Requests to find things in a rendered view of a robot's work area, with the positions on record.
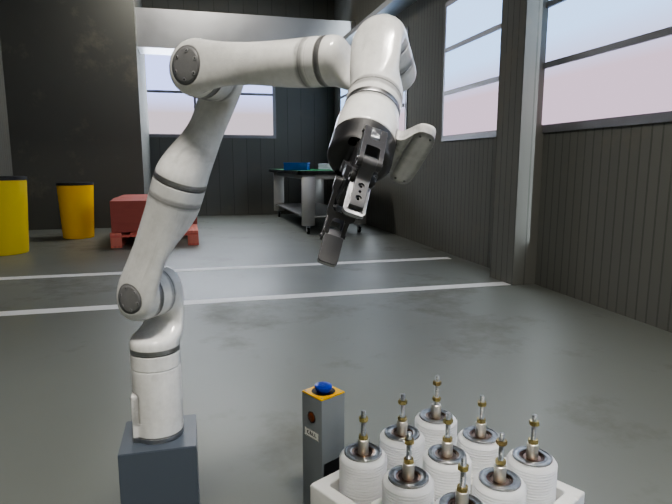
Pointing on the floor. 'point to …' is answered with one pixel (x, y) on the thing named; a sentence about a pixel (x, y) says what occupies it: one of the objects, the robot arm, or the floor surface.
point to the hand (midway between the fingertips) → (339, 237)
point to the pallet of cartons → (120, 216)
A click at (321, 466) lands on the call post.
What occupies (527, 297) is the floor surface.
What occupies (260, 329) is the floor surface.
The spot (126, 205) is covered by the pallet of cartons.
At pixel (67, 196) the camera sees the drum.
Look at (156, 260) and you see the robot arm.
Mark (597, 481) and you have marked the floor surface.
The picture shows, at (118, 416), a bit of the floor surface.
